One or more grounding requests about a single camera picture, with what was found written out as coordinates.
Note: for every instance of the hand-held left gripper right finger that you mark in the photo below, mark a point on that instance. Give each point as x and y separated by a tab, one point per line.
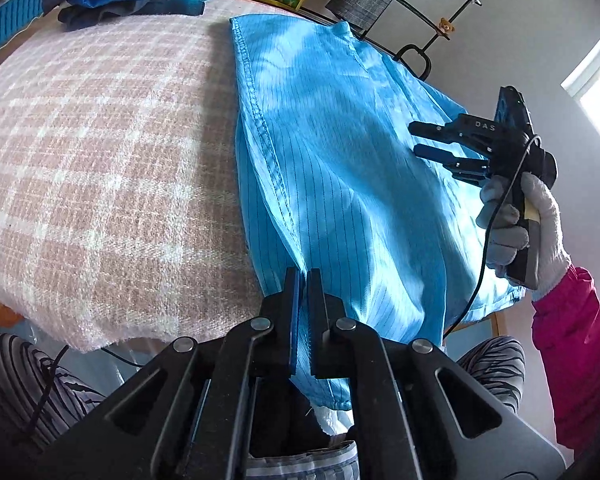
311	320

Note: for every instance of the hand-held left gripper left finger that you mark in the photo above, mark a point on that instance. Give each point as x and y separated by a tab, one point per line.
292	320

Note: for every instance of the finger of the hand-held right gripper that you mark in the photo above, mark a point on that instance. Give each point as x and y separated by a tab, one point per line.
430	130
445	160

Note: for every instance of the light blue striped work coat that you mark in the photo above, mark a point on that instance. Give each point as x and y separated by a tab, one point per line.
340	185

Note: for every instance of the person's right forearm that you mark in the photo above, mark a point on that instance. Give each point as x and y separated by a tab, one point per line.
575	350

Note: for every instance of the black metal clothes rack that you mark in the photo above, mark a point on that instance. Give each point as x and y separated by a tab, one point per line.
425	66

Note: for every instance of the person's right hand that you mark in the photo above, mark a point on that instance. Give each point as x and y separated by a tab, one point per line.
550	240

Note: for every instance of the small brown teddy bear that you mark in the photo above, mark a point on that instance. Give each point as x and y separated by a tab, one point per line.
446	27

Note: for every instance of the grey checked cloth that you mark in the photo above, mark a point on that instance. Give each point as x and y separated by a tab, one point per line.
305	465

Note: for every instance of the person's right leg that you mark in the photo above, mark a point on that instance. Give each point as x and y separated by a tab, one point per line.
495	365

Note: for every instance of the person's leg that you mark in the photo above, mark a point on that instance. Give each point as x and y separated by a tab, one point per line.
10	385
495	365

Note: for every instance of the pink plaid blanket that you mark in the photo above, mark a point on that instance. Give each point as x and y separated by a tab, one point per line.
105	160

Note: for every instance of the person's left leg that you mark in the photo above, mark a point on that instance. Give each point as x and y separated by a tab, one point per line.
10	385

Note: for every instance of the dark teal checked folded garment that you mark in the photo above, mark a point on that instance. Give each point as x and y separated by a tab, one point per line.
130	17

